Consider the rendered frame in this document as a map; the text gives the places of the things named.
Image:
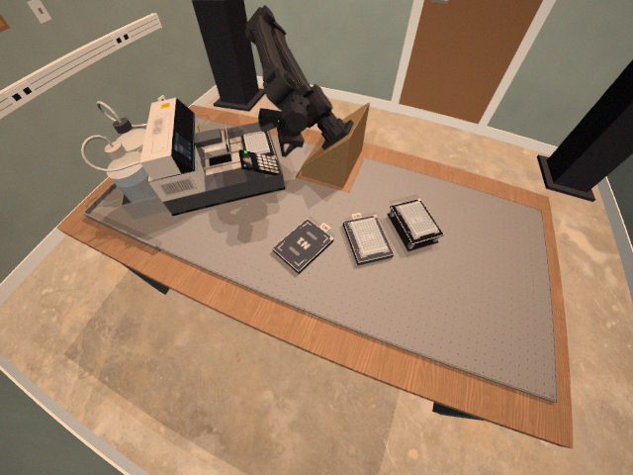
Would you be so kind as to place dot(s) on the white microplate with grid of square wells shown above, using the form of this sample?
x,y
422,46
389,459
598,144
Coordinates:
x,y
417,219
256,142
371,234

